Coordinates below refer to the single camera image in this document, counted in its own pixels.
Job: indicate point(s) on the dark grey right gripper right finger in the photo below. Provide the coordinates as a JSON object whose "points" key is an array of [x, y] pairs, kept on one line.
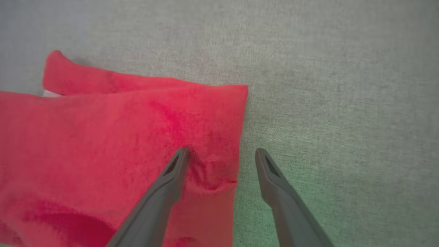
{"points": [[291, 212]]}

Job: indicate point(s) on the grey fabric sofa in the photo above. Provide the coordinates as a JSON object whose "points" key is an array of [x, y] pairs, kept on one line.
{"points": [[325, 85]]}

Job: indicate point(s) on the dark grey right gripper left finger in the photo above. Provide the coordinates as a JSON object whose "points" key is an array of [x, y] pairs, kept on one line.
{"points": [[157, 206]]}

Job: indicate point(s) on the red garment with white striped trim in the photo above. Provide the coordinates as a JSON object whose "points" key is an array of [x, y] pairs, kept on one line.
{"points": [[103, 144]]}

